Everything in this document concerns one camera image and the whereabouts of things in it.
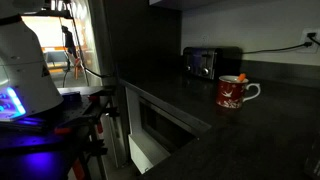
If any orange marker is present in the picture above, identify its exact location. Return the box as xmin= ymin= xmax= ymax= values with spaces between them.
xmin=236 ymin=72 xmax=247 ymax=83

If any silver four-slot toaster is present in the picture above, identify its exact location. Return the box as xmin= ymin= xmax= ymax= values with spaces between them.
xmin=182 ymin=46 xmax=244 ymax=81

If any red patterned mug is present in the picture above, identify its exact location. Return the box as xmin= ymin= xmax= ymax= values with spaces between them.
xmin=215 ymin=75 xmax=262 ymax=110

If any blue round knob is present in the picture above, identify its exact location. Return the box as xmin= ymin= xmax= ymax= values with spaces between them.
xmin=61 ymin=91 xmax=83 ymax=105

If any orange black clamp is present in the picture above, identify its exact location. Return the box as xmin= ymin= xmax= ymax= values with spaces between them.
xmin=53 ymin=125 xmax=74 ymax=136
xmin=71 ymin=159 xmax=87 ymax=180

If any black robot cart table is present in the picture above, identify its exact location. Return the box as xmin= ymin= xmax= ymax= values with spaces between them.
xmin=0 ymin=84 xmax=118 ymax=180

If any white empty wall outlet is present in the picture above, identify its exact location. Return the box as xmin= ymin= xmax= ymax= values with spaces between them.
xmin=200 ymin=33 xmax=210 ymax=45

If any black toaster power cable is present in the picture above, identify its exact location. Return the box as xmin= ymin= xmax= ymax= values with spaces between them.
xmin=242 ymin=41 xmax=313 ymax=55

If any white wall outlet with plugs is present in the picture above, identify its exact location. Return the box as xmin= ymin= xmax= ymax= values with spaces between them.
xmin=298 ymin=27 xmax=320 ymax=55

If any black plug cable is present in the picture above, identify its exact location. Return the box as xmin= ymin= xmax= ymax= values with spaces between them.
xmin=306 ymin=31 xmax=320 ymax=47

